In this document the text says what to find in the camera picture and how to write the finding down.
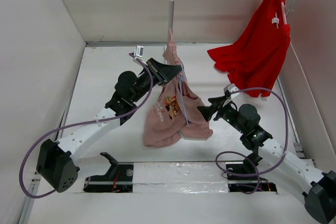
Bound pink printed t shirt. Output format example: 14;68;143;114
142;29;213;148

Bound pink plastic hanger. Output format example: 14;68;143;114
272;2;287;28

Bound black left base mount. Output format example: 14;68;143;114
83;152;134;193

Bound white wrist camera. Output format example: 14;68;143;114
133;45;146;65
224;83;239;102

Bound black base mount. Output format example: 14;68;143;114
222;161;278;194
83;152;134;193

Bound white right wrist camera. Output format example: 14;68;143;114
224;83;239;102

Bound red t shirt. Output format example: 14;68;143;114
208;0;290;98

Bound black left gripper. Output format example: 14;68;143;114
131;58;182;103

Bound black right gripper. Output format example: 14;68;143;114
196;94;246;134

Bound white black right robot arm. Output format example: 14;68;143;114
198;95;335;223

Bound lavender wire hanger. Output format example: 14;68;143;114
178;62;189;127

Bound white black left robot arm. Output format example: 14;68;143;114
37;57;182;193

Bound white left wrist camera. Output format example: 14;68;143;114
133;45;146;65

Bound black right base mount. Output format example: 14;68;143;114
222;161;278;194

